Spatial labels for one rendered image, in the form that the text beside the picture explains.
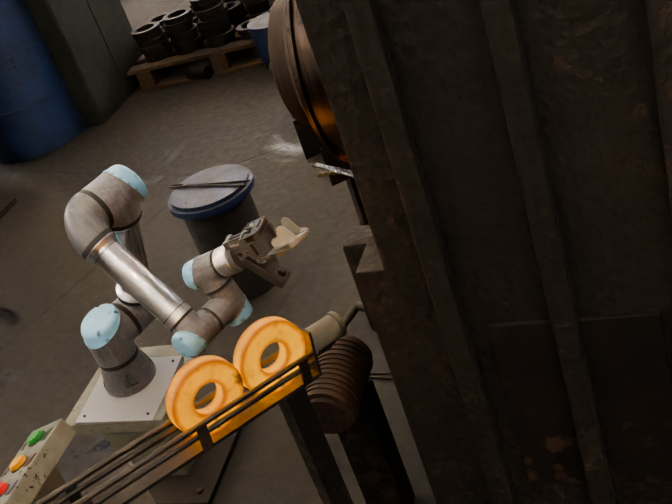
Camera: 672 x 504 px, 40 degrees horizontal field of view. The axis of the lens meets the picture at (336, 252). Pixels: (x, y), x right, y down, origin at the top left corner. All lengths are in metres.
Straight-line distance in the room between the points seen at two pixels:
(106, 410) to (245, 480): 0.43
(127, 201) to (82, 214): 0.12
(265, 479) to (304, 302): 0.82
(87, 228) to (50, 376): 1.36
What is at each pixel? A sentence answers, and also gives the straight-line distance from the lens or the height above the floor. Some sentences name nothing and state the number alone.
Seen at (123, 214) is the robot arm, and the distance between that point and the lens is 2.35.
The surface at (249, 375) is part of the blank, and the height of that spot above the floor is 0.71.
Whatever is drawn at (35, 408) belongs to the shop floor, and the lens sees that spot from 3.44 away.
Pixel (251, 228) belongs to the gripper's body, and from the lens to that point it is 2.17.
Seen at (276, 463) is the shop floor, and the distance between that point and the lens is 2.71.
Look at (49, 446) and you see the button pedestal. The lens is 2.13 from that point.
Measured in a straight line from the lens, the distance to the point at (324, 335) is 1.91.
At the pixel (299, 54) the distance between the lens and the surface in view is 1.82.
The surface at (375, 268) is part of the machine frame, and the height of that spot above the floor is 0.87.
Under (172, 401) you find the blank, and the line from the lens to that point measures 1.78.
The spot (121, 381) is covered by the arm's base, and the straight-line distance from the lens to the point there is 2.65.
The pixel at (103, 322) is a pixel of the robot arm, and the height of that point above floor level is 0.54.
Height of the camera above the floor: 1.78
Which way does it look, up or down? 31 degrees down
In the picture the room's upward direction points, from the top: 20 degrees counter-clockwise
